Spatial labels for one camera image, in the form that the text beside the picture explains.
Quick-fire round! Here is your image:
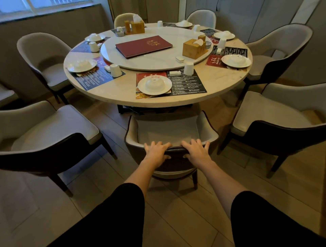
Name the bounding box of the white framed window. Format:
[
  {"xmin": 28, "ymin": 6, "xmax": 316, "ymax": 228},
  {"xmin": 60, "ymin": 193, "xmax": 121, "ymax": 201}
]
[{"xmin": 0, "ymin": 0, "xmax": 102, "ymax": 24}]

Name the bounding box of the wooden tissue box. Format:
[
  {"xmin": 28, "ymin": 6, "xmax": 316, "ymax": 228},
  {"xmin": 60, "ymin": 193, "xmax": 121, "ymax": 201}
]
[
  {"xmin": 182, "ymin": 35, "xmax": 209, "ymax": 60},
  {"xmin": 124, "ymin": 20, "xmax": 146, "ymax": 36}
]

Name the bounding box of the person's left forearm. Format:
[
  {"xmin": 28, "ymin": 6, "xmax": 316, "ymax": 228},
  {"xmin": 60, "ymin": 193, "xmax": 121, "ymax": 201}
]
[{"xmin": 124, "ymin": 161, "xmax": 160, "ymax": 199}]

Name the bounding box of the person's left hand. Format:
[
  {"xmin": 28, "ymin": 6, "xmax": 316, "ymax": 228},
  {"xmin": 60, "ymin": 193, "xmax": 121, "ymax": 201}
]
[{"xmin": 143, "ymin": 141, "xmax": 173, "ymax": 170}]

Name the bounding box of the person's black right sleeve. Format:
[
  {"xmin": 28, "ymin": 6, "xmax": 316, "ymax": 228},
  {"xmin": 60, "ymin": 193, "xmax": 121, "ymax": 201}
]
[{"xmin": 230, "ymin": 191, "xmax": 326, "ymax": 247}]

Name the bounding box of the person's black sleeve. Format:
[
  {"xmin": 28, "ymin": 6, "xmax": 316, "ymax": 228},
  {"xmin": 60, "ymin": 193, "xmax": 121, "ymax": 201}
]
[
  {"xmin": 230, "ymin": 191, "xmax": 326, "ymax": 247},
  {"xmin": 48, "ymin": 183, "xmax": 146, "ymax": 247}
]

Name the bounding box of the white marble lazy susan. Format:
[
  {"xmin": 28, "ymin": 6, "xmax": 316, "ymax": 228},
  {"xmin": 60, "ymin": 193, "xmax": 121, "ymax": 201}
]
[{"xmin": 100, "ymin": 26, "xmax": 214, "ymax": 72}]

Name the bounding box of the red menu book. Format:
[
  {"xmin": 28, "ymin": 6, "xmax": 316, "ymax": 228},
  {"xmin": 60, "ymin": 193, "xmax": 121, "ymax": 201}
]
[{"xmin": 115, "ymin": 35, "xmax": 174, "ymax": 59}]

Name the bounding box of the person's right hand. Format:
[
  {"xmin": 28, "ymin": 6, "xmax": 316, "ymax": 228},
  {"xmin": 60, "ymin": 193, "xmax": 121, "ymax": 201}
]
[{"xmin": 181, "ymin": 138, "xmax": 213, "ymax": 170}]

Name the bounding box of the person's black left sleeve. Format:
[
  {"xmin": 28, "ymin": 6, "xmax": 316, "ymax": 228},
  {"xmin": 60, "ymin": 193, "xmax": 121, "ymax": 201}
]
[{"xmin": 48, "ymin": 183, "xmax": 146, "ymax": 247}]

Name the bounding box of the round beige marble table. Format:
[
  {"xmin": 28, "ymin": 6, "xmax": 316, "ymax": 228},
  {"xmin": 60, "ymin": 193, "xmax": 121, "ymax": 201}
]
[{"xmin": 63, "ymin": 22, "xmax": 253, "ymax": 115}]

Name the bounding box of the person's right forearm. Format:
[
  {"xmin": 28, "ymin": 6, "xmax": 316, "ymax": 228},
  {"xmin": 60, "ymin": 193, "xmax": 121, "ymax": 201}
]
[{"xmin": 202, "ymin": 159, "xmax": 248, "ymax": 219}]

